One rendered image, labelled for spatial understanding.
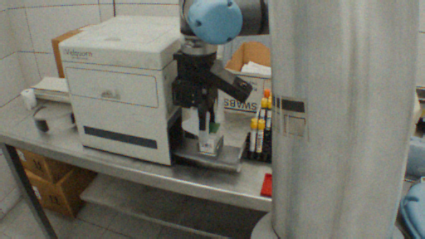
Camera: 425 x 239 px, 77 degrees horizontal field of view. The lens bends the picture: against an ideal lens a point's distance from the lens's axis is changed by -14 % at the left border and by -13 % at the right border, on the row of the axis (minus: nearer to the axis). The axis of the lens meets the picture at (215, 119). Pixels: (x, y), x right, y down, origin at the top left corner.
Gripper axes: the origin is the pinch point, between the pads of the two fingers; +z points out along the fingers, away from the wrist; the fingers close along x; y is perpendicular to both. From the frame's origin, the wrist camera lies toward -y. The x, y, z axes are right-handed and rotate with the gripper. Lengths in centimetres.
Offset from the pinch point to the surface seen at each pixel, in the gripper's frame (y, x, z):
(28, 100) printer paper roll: 70, -8, 5
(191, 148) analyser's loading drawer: 4.7, 0.4, 4.6
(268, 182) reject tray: -15.1, 3.0, 8.4
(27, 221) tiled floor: 120, -11, 96
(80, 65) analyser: 29.9, 4.3, -16.0
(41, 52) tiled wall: 117, -60, 9
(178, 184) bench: 5.3, 8.5, 9.7
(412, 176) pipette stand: -52, -7, 8
